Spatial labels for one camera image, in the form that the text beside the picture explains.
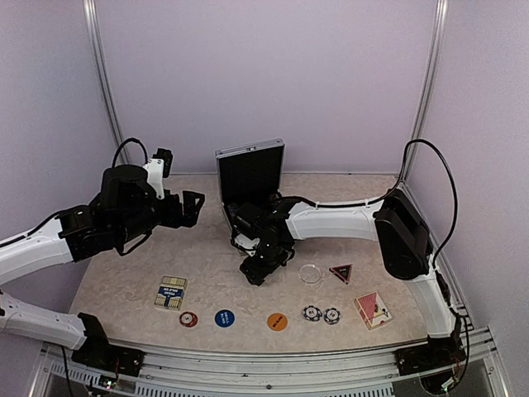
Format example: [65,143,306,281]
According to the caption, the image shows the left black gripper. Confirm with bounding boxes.
[116,189,204,244]

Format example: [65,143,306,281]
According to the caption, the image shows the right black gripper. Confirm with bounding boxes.
[241,239,288,285]

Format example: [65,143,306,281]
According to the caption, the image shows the aluminium poker chip case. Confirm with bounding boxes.
[215,138,285,230]

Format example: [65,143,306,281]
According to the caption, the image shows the red poker chip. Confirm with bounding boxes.
[179,311,198,328]

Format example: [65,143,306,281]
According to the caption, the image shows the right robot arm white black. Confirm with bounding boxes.
[232,184,470,372]

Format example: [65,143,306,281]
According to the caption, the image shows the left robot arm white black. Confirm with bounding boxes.
[1,149,205,368]

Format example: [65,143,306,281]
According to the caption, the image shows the chip row in case back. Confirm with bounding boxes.
[226,203,239,227]

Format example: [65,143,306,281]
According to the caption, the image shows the clear round dealer button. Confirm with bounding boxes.
[298,264,322,285]

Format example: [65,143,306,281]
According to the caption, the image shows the orange big blind button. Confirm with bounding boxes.
[267,313,288,332]

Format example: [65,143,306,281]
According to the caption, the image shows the blue small blind button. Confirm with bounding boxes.
[215,309,235,328]

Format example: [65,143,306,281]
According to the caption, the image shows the blue white poker chip stack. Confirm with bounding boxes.
[303,305,322,322]

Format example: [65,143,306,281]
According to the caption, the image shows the black pink triangular button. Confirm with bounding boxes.
[329,264,352,285]

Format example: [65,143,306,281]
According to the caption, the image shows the blue playing card box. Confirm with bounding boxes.
[154,275,188,310]

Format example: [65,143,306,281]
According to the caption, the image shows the red playing card deck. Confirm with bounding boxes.
[354,291,393,330]

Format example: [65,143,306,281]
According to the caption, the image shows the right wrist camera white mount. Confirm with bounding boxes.
[231,234,260,256]

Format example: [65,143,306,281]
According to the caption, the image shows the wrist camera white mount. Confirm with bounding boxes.
[143,148,174,199]
[231,234,260,256]

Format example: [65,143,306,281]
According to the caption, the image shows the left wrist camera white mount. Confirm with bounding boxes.
[143,148,174,199]

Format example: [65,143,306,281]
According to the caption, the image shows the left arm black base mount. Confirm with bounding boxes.
[72,337,145,377]

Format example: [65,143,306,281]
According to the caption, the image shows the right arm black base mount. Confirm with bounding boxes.
[394,343,455,376]

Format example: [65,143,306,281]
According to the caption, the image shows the aluminium front rail frame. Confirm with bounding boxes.
[28,326,509,397]

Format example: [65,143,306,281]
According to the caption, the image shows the left aluminium corner post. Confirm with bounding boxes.
[83,0,125,148]

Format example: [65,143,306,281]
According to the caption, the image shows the aluminium corner post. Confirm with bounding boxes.
[83,0,125,148]
[398,0,450,181]

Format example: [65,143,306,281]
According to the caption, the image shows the right aluminium corner post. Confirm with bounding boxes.
[398,0,450,181]

